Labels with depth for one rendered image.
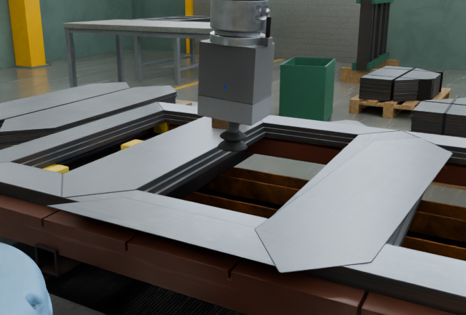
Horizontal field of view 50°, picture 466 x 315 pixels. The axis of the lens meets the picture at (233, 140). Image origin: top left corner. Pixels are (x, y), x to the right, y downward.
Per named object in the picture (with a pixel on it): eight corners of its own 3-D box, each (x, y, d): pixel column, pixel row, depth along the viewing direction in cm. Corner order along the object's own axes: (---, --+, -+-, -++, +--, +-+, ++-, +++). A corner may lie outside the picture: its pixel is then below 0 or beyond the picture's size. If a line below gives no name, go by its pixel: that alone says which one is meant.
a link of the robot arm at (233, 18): (227, -5, 71) (281, -1, 67) (225, 28, 72) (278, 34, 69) (200, -3, 64) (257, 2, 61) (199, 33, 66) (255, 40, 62)
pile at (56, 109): (111, 93, 211) (110, 79, 209) (192, 102, 193) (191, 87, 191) (-76, 140, 143) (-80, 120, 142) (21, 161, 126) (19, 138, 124)
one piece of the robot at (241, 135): (251, 130, 73) (250, 142, 74) (227, 125, 75) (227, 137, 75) (239, 137, 70) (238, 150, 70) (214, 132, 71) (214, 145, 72)
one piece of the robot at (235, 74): (288, 14, 70) (279, 125, 75) (231, 8, 73) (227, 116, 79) (259, 19, 61) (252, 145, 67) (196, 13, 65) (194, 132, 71)
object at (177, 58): (128, 81, 712) (125, 19, 688) (192, 66, 852) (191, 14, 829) (177, 86, 674) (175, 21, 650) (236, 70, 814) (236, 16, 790)
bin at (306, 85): (288, 112, 528) (289, 56, 512) (332, 115, 514) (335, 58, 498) (273, 125, 472) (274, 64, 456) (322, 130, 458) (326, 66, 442)
